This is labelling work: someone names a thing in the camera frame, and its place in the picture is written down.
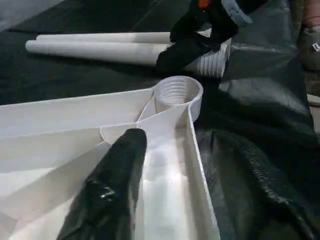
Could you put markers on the black work mat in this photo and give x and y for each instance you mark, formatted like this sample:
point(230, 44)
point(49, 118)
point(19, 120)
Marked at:
point(270, 100)

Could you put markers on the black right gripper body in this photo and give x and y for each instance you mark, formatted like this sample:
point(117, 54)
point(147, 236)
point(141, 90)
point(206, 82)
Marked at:
point(210, 20)

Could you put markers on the white plastic table top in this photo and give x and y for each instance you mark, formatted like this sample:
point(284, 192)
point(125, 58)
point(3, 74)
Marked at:
point(60, 130)

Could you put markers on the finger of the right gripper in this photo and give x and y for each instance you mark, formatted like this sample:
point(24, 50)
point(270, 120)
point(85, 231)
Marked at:
point(182, 55)

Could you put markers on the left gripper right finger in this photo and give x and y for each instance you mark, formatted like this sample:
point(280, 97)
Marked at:
point(260, 195)

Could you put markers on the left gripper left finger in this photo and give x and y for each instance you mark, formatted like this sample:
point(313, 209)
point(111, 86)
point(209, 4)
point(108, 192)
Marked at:
point(110, 195)

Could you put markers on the white plastic table leg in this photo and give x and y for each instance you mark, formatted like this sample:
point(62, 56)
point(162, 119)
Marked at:
point(100, 51)
point(110, 37)

